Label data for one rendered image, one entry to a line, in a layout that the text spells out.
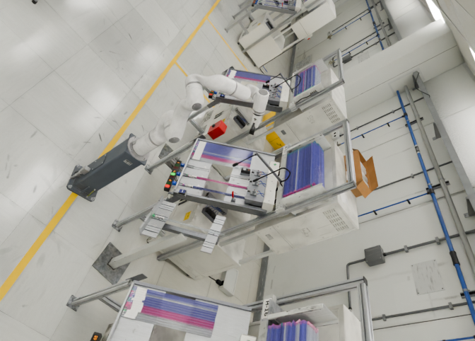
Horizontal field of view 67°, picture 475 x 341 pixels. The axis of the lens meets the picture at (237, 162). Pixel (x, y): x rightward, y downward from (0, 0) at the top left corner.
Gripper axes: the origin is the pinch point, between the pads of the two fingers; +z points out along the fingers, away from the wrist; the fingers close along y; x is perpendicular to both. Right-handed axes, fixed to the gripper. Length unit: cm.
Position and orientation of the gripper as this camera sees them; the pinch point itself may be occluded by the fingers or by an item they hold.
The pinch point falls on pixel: (254, 129)
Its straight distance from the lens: 250.6
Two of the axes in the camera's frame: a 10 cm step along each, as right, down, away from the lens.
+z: -1.6, 6.8, 7.2
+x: -9.2, -3.6, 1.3
